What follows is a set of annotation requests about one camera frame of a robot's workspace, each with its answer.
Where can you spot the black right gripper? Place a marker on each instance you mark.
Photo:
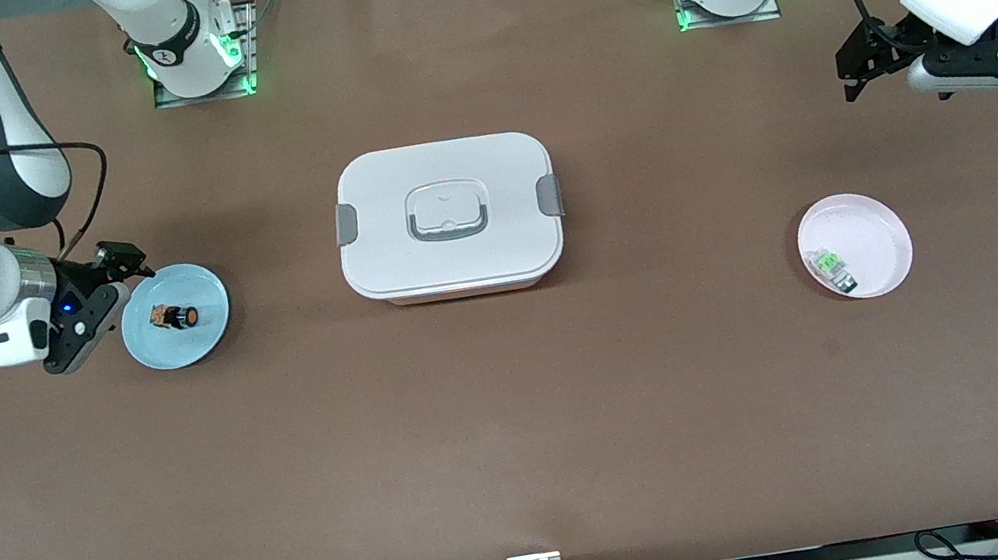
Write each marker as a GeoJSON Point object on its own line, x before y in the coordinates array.
{"type": "Point", "coordinates": [82, 277]}

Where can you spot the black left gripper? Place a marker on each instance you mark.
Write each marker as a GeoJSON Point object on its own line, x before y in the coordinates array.
{"type": "Point", "coordinates": [886, 46]}

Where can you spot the orange and black switch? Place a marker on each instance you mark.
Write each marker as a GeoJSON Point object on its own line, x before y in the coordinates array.
{"type": "Point", "coordinates": [183, 318]}

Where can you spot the light blue round plate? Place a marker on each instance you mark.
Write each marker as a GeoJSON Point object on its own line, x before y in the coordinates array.
{"type": "Point", "coordinates": [177, 352]}

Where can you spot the pink round plate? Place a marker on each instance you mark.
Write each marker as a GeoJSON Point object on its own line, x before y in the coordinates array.
{"type": "Point", "coordinates": [852, 211]}

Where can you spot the white lunch box grey clips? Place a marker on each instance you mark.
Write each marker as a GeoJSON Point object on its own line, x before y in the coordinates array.
{"type": "Point", "coordinates": [394, 257]}

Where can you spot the green and white switch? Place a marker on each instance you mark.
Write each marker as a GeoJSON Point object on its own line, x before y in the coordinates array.
{"type": "Point", "coordinates": [829, 265]}

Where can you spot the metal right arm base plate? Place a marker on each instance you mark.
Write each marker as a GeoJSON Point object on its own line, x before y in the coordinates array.
{"type": "Point", "coordinates": [252, 27]}

